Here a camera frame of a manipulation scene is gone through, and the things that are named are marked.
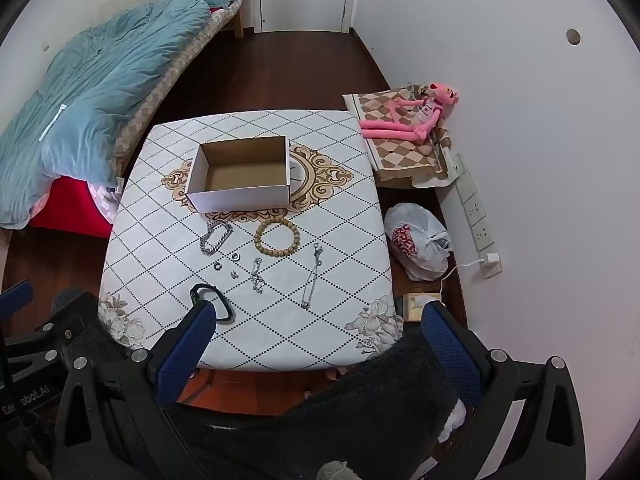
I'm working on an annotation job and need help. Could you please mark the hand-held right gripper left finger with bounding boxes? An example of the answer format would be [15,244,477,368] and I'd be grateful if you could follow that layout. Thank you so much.
[51,303,219,466]

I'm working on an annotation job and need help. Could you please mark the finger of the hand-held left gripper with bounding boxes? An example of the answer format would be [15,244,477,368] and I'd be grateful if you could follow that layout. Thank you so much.
[0,280,76,386]

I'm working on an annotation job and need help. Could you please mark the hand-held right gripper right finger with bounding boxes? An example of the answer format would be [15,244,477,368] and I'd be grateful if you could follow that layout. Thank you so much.
[421,302,587,480]

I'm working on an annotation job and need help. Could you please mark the silver chain bracelet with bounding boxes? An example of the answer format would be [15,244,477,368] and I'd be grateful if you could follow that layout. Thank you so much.
[200,221,233,257]

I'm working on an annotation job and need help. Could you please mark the wooden bead bracelet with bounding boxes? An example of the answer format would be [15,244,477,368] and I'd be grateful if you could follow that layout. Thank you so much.
[254,218,300,258]

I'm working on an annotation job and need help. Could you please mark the cardboard box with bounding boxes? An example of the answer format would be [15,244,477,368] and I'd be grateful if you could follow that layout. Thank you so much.
[185,135,292,216]

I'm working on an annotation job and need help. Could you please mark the thin silver necklace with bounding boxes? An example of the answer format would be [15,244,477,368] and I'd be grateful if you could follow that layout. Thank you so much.
[301,242,322,309]

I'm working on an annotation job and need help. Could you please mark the small yellow box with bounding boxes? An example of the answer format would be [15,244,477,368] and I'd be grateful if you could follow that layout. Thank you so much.
[402,292,446,322]

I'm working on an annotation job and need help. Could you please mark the red cloth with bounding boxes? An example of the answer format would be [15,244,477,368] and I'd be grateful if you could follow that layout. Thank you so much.
[27,176,115,238]

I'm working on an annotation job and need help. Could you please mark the white plastic bag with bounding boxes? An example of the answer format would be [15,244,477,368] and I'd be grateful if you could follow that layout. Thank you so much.
[384,202,452,282]

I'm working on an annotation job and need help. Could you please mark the pink checkered cloth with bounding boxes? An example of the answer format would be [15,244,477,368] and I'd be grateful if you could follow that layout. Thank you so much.
[87,182,121,223]

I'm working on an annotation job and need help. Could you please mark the dark fleece clothing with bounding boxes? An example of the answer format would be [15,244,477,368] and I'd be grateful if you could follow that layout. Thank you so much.
[50,287,483,480]

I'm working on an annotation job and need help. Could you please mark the white diamond pattern table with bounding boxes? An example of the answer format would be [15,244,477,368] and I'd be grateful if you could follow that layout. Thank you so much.
[100,109,405,373]

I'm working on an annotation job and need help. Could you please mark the brown checkered cushion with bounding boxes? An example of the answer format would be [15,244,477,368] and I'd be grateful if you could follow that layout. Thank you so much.
[342,87,463,190]

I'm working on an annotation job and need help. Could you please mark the blue blanket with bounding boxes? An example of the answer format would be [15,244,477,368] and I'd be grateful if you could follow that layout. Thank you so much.
[0,0,246,228]

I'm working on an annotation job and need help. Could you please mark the bed with checkered sheet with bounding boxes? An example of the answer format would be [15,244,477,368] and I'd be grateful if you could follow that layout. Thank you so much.
[0,0,251,241]

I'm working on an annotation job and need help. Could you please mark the pink plush toy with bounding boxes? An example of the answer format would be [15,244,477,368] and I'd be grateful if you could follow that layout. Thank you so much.
[360,82,460,147]

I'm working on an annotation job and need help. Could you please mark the white charger cable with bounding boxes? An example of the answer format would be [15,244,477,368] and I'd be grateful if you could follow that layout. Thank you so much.
[439,259,482,301]

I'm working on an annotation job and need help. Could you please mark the white wall sockets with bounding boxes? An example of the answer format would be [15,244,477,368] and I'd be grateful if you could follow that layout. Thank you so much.
[451,152,502,281]

